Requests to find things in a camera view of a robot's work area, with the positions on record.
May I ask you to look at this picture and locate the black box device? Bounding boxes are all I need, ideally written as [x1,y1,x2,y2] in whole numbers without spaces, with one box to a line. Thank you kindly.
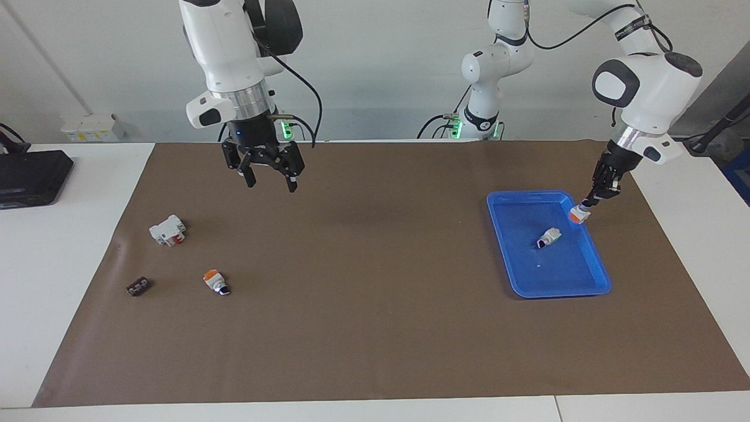
[0,150,74,209]

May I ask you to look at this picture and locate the white red circuit breaker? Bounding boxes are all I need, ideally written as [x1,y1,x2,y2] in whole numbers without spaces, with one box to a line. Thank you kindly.
[149,215,187,247]

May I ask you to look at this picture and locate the blue crate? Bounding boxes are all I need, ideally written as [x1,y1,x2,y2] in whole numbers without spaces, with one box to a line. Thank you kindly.
[722,161,750,206]

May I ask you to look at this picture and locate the black stand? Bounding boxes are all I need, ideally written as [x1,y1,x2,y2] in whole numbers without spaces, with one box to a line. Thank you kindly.
[683,94,750,156]

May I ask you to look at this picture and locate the blue plastic tray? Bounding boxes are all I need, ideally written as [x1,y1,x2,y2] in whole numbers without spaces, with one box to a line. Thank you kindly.
[486,190,612,299]

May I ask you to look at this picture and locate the brown paper mat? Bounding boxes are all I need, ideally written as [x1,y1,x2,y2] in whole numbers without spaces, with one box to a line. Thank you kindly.
[32,141,750,408]

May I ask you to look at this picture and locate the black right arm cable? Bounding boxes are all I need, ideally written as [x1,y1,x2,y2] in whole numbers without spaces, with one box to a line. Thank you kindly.
[255,35,324,148]

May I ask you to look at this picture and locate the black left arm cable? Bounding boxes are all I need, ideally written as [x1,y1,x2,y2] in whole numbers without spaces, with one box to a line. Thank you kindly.
[523,0,674,55]

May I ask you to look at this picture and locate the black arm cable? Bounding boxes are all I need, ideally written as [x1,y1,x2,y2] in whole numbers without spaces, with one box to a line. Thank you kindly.
[523,0,674,55]
[255,35,324,148]

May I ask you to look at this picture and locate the white box yellow labels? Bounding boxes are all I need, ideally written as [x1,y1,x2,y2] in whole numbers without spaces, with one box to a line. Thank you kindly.
[61,114,127,143]

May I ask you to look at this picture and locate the orange white selector switch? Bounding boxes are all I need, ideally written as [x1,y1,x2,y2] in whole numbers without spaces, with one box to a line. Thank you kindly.
[203,269,231,296]

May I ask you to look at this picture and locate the black base cable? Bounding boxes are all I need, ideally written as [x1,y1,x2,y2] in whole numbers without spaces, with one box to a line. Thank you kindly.
[417,87,469,140]

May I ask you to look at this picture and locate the black clamp with cable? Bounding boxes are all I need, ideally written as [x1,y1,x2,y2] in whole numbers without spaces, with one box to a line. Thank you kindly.
[0,123,30,154]

